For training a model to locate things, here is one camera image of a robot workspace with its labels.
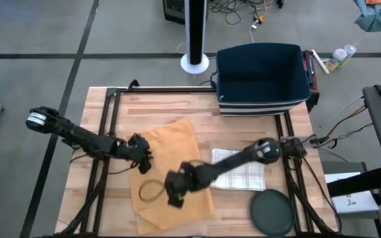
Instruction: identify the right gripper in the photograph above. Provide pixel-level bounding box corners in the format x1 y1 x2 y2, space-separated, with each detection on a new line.
163 160 212 210

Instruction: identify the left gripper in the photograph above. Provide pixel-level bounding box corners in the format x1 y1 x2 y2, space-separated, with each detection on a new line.
117 133 153 175

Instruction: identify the yellow towel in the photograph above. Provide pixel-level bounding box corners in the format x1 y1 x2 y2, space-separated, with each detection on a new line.
128 118 216 235

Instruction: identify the white cloth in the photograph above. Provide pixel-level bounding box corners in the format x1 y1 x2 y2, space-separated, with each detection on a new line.
210 147 267 192

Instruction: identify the dark green round plate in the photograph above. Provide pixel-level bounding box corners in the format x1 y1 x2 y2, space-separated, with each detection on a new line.
249 188 296 237

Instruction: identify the navy white striped fabric bin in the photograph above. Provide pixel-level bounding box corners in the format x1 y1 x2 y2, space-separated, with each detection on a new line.
210 42 312 117

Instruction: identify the white black tower fan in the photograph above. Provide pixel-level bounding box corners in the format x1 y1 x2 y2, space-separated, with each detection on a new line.
179 0 210 75

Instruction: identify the black box on floor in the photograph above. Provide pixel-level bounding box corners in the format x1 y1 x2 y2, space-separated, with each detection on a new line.
161 0 187 26

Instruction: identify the red black tool case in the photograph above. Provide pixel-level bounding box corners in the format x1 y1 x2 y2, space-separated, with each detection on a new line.
301 49 320 112

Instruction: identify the white printed box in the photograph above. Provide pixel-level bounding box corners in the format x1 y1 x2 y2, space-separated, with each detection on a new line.
323 171 380 219

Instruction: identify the black padded bar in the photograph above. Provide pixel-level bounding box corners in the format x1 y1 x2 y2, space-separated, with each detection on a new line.
325 165 381 198

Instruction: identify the white plastic tube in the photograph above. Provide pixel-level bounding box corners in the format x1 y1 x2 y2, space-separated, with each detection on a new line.
310 48 330 75

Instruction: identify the green bottle white cap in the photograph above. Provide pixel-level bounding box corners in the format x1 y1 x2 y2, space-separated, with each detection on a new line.
337 44 357 68

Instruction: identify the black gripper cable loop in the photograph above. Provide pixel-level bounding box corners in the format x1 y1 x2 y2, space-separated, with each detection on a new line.
106 164 136 175
138 178 167 204

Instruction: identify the black cable clamp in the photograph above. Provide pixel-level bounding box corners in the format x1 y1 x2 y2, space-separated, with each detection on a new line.
126 79 141 92

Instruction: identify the black metal table rail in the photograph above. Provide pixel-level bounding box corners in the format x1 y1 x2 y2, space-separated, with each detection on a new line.
106 86 216 95

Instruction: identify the tangle of black cables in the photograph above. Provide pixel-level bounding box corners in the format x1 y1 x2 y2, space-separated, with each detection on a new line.
206 0 284 26

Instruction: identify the white power cable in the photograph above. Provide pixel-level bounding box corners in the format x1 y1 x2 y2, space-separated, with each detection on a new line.
176 19 260 61

